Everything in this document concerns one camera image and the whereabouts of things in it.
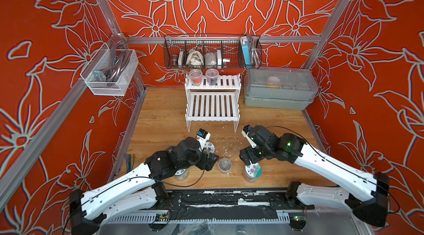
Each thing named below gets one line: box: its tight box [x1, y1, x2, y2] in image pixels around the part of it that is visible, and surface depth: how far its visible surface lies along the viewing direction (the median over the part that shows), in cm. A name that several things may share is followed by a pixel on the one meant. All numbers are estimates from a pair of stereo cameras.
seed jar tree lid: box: [174, 168, 190, 181], surface depth 76 cm
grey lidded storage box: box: [244, 66, 319, 111], surface depth 100 cm
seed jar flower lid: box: [243, 162, 263, 183], surface depth 76 cm
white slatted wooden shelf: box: [184, 73, 242, 133], surface depth 91 cm
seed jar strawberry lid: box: [202, 141, 216, 154], surface depth 83 cm
